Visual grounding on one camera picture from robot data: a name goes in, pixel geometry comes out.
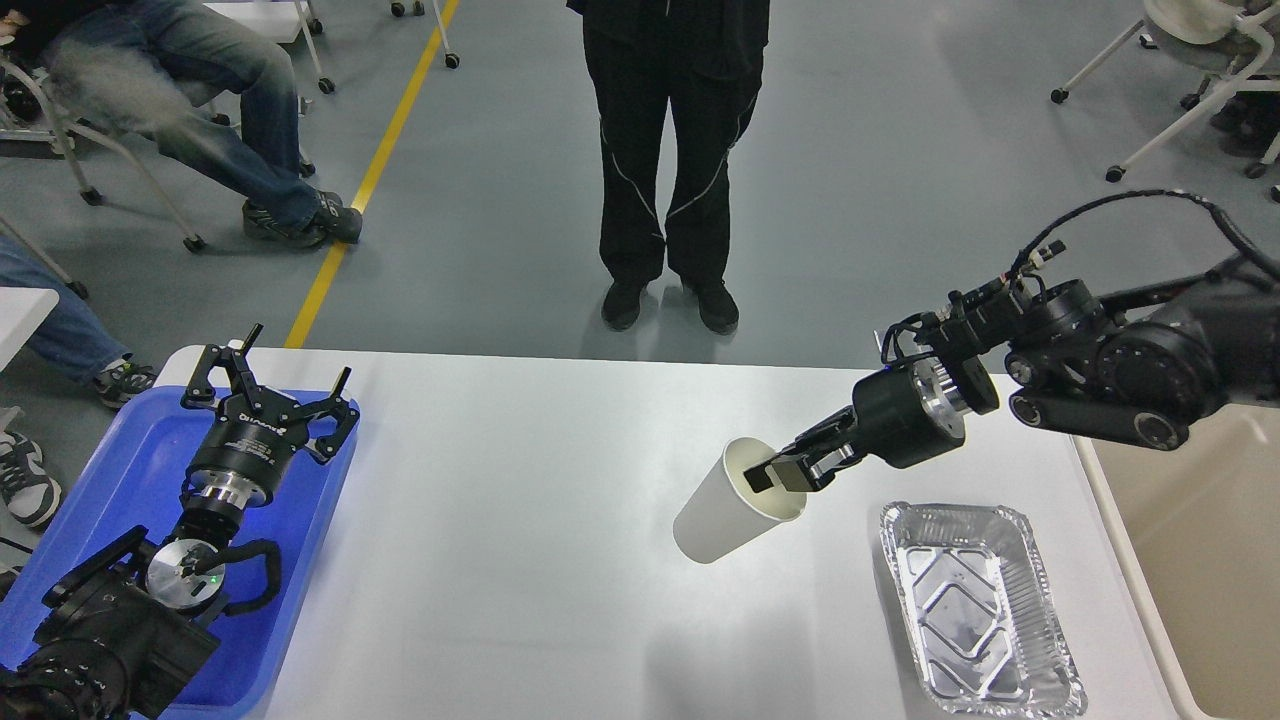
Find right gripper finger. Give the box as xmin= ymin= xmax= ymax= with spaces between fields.
xmin=294 ymin=366 xmax=360 ymax=465
xmin=180 ymin=323 xmax=262 ymax=411

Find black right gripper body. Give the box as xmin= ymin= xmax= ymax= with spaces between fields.
xmin=186 ymin=400 xmax=301 ymax=509

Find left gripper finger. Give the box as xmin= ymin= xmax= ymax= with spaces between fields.
xmin=742 ymin=407 xmax=858 ymax=493
xmin=771 ymin=443 xmax=863 ymax=493

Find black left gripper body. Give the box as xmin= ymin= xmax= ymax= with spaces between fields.
xmin=851 ymin=359 xmax=969 ymax=469

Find white paper cup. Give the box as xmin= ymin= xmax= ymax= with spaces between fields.
xmin=673 ymin=437 xmax=806 ymax=564

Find blue plastic tray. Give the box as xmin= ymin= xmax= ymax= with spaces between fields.
xmin=1 ymin=386 xmax=358 ymax=719

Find person leg blue jeans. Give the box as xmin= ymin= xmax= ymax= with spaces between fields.
xmin=1 ymin=236 xmax=157 ymax=410

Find black white sneaker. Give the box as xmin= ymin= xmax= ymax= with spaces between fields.
xmin=1 ymin=432 xmax=63 ymax=533

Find white side table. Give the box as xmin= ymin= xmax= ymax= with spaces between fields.
xmin=0 ymin=287 xmax=59 ymax=372

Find aluminium foil tray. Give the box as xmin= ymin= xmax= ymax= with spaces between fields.
xmin=879 ymin=501 xmax=1089 ymax=719

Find seated person in jeans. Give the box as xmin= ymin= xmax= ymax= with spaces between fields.
xmin=3 ymin=1 xmax=364 ymax=247

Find white chair left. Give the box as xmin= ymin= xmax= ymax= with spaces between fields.
xmin=0 ymin=55 xmax=207 ymax=255

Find beige plastic bin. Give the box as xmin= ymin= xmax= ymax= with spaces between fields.
xmin=1075 ymin=405 xmax=1279 ymax=719

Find chair legs with casters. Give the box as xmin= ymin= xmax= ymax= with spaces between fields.
xmin=205 ymin=0 xmax=461 ymax=96

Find standing person in black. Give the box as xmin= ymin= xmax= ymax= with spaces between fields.
xmin=568 ymin=1 xmax=771 ymax=334

